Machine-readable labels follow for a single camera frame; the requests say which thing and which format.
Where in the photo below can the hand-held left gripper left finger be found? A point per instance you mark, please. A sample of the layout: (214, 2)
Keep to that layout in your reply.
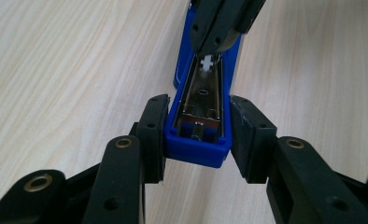
(123, 180)

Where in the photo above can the blue stapler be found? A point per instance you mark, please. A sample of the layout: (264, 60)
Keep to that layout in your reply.
(194, 152)

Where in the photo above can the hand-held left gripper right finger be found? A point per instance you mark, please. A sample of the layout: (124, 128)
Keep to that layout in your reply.
(297, 180)

